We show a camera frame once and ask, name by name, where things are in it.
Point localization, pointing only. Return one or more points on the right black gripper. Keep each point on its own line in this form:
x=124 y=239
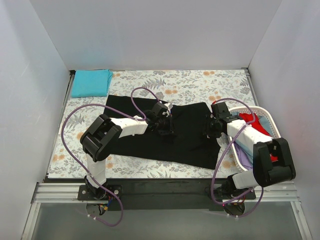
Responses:
x=208 y=127

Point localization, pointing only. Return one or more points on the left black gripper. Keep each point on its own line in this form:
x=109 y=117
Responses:
x=166 y=125

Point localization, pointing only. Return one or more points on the black t shirt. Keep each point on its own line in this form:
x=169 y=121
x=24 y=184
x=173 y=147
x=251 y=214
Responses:
x=187 y=145

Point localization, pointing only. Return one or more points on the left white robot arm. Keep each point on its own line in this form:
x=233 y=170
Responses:
x=102 y=135

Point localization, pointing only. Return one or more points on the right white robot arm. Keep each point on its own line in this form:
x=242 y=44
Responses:
x=272 y=161

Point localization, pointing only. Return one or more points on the floral tablecloth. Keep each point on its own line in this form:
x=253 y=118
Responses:
x=179 y=87

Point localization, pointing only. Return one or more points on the white laundry basket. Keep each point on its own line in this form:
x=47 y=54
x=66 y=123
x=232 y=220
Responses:
x=259 y=111

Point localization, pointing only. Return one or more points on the blue t shirt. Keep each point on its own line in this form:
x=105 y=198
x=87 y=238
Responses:
x=261 y=124

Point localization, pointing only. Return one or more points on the lilac t shirt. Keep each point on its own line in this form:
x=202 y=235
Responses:
x=244 y=158

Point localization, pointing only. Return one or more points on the folded teal t shirt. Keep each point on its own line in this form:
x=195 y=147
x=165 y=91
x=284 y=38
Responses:
x=91 y=83

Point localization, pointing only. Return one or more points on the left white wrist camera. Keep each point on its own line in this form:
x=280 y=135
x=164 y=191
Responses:
x=169 y=106

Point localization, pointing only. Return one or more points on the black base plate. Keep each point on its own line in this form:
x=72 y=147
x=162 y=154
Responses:
x=155 y=193

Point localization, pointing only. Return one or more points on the aluminium frame rail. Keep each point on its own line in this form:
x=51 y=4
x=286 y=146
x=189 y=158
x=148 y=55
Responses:
x=68 y=193

